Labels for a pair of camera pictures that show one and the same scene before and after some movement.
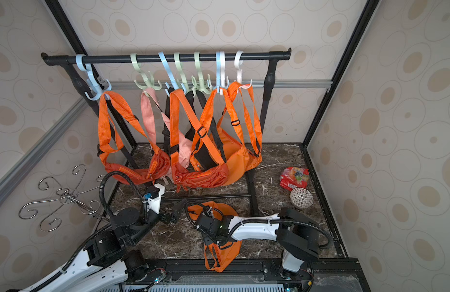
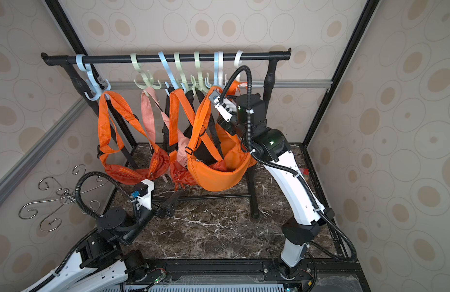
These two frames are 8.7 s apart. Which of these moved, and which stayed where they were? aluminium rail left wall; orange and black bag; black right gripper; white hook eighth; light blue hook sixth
Moved: orange and black bag; black right gripper
Stayed: aluminium rail left wall; light blue hook sixth; white hook eighth
